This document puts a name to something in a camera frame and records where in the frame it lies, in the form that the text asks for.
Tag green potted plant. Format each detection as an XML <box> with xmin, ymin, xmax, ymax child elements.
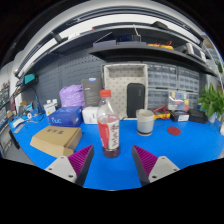
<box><xmin>197</xmin><ymin>83</ymin><xmax>224</xmax><ymax>124</ymax></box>

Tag clear organizer box, coloured parts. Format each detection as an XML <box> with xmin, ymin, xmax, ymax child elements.
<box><xmin>167</xmin><ymin>90</ymin><xmax>191</xmax><ymax>112</ymax></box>

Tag dark grey flat box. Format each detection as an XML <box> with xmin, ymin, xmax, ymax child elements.
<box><xmin>81</xmin><ymin>77</ymin><xmax>104</xmax><ymax>108</ymax></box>

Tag white cup with blue base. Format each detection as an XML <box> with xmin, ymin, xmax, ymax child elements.
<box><xmin>135</xmin><ymin>108</ymin><xmax>156</xmax><ymax>137</ymax></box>

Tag brown cardboard box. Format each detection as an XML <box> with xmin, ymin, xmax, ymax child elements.
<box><xmin>29</xmin><ymin>125</ymin><xmax>83</xmax><ymax>158</ymax></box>

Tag purple plastic bag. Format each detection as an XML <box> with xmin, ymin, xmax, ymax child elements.
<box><xmin>59</xmin><ymin>84</ymin><xmax>86</xmax><ymax>109</ymax></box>

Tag blue cardboard box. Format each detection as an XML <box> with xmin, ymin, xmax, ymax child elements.
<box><xmin>47</xmin><ymin>106</ymin><xmax>84</xmax><ymax>128</ymax></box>

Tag flat round red coaster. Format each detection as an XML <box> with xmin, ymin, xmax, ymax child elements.
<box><xmin>166</xmin><ymin>126</ymin><xmax>182</xmax><ymax>136</ymax></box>

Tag black overhead shelf unit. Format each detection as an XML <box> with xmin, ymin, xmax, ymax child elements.
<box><xmin>13</xmin><ymin>13</ymin><xmax>219</xmax><ymax>79</ymax></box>

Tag black box with label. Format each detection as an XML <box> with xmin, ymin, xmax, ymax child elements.
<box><xmin>169</xmin><ymin>109</ymin><xmax>191</xmax><ymax>123</ymax></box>

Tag black zip case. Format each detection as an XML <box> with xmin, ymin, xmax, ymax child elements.
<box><xmin>188</xmin><ymin>108</ymin><xmax>209</xmax><ymax>125</ymax></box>

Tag black rectangular case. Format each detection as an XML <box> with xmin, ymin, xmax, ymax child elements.
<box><xmin>126</xmin><ymin>82</ymin><xmax>146</xmax><ymax>119</ymax></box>

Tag clear red-capped drink bottle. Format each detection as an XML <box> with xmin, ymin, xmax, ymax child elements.
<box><xmin>96</xmin><ymin>89</ymin><xmax>121</xmax><ymax>159</ymax></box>

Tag yellow multimeter with red leads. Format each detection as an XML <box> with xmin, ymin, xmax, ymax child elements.
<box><xmin>152</xmin><ymin>105</ymin><xmax>172</xmax><ymax>121</ymax></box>

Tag white perforated tray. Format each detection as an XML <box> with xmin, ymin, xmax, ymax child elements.
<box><xmin>103</xmin><ymin>63</ymin><xmax>149</xmax><ymax>120</ymax></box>

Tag small white box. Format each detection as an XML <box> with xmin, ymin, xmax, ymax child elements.
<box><xmin>81</xmin><ymin>106</ymin><xmax>100</xmax><ymax>125</ymax></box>

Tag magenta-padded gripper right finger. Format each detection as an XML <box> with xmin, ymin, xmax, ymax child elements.
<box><xmin>131</xmin><ymin>144</ymin><xmax>181</xmax><ymax>187</ymax></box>

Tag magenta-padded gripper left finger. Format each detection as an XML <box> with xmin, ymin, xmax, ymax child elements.
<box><xmin>44</xmin><ymin>144</ymin><xmax>95</xmax><ymax>188</ymax></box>

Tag small teal device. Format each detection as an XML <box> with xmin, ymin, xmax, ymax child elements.
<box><xmin>23</xmin><ymin>73</ymin><xmax>37</xmax><ymax>85</ymax></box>

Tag small white container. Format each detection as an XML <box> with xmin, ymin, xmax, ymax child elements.
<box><xmin>43</xmin><ymin>99</ymin><xmax>58</xmax><ymax>117</ymax></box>

